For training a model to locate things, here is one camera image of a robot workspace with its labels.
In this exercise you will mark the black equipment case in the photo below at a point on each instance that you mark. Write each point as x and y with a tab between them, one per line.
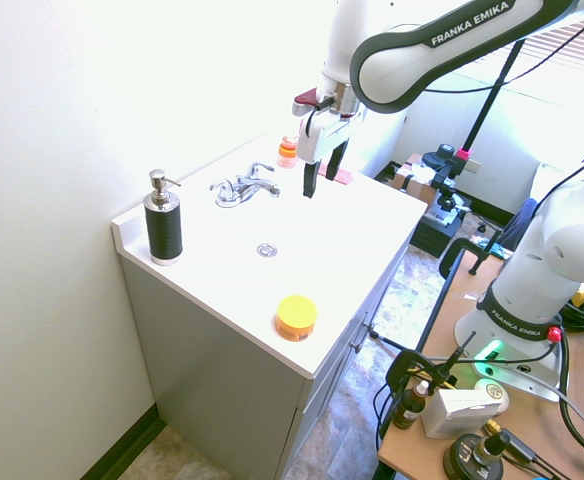
434	227

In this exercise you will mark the orange pill bottle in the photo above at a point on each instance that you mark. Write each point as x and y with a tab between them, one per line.
287	152

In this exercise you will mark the black c-clamp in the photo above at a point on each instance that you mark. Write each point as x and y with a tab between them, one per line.
412	370
467	255

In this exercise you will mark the round white lid tin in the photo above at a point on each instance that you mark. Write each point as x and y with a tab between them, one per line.
492	391

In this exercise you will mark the grey vanity cabinet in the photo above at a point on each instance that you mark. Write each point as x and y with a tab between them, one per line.
232	380

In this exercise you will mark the pink sponge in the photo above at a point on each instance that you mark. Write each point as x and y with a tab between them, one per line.
343	176

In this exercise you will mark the white window blinds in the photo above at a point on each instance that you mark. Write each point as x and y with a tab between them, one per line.
562	55

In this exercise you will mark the white sink countertop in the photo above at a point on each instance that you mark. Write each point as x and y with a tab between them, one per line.
272	260

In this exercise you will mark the red wrist camera mount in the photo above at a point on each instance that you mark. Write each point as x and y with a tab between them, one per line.
306	101

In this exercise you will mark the black chrome soap dispenser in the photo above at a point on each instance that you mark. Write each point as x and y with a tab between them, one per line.
162	220

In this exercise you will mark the chrome sink drain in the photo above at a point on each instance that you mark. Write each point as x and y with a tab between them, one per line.
267	249

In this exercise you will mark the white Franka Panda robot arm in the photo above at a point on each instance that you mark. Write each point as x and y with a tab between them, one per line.
532	240

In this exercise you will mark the round black tin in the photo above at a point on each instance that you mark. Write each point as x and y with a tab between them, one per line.
473	459

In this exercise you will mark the yellow lid orange jar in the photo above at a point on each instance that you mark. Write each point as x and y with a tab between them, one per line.
296	318

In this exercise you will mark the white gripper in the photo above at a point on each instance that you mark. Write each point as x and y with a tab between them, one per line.
322	136

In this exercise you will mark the black camera stand pole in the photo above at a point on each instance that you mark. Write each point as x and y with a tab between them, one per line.
487	100

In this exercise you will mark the brown dropper bottle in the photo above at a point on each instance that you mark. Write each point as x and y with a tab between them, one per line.
411	406

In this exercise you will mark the wooden work table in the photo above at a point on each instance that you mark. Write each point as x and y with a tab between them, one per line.
497	400

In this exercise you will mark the brown cardboard box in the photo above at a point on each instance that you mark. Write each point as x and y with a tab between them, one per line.
414	177

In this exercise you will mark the white cardboard box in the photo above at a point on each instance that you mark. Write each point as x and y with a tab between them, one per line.
459	412

